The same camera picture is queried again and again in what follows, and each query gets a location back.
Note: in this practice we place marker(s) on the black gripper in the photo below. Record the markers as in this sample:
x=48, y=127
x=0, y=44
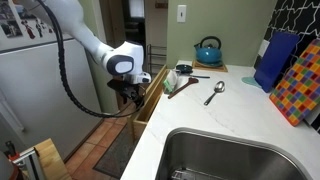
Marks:
x=121, y=87

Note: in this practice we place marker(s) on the light wooden drawer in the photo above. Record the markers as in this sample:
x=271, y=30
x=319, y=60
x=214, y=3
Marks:
x=150, y=103

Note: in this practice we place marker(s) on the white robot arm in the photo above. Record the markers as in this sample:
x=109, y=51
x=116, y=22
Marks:
x=83, y=36

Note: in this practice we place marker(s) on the large metal spoon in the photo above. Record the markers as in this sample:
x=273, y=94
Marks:
x=218, y=87

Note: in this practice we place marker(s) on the green sponge clear wrapper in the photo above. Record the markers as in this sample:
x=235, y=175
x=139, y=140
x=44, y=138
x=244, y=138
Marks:
x=170, y=83

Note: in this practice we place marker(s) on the brown wooden spatula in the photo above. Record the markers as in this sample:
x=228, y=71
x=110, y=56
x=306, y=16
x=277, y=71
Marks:
x=181, y=88

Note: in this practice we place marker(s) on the small dark bowl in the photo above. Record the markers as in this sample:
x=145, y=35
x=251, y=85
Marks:
x=184, y=69

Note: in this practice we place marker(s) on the dark floor mat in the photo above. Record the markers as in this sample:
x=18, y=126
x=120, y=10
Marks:
x=116, y=156

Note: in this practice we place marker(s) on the wooden trivet board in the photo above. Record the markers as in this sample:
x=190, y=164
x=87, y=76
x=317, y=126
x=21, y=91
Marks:
x=221, y=69

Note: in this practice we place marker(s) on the stainless steel sink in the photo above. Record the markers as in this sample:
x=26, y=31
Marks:
x=216, y=156

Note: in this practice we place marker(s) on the white refrigerator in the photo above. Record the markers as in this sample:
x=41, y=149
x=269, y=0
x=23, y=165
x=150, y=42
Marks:
x=33, y=106

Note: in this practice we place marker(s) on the teal round coaster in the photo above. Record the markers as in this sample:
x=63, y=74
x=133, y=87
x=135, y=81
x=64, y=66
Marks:
x=249, y=82

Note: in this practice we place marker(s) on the red black clamp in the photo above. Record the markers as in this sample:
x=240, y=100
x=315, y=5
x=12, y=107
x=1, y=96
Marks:
x=10, y=150

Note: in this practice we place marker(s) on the fridge photograph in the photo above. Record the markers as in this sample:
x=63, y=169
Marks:
x=10, y=29

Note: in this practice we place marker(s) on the blue cutting board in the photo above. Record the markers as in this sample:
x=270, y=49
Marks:
x=276, y=60

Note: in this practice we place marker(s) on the multicoloured checkered board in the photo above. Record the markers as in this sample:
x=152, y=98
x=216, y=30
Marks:
x=300, y=86

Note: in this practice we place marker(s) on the brown wall hook rack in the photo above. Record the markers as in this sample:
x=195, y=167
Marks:
x=161, y=5

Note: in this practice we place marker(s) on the white light switch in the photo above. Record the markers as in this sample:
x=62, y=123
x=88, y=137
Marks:
x=181, y=13

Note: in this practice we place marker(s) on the aluminium profile frame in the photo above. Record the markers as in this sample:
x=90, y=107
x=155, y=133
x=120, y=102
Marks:
x=30, y=163

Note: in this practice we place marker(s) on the white wall outlet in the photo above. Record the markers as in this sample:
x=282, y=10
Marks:
x=263, y=48

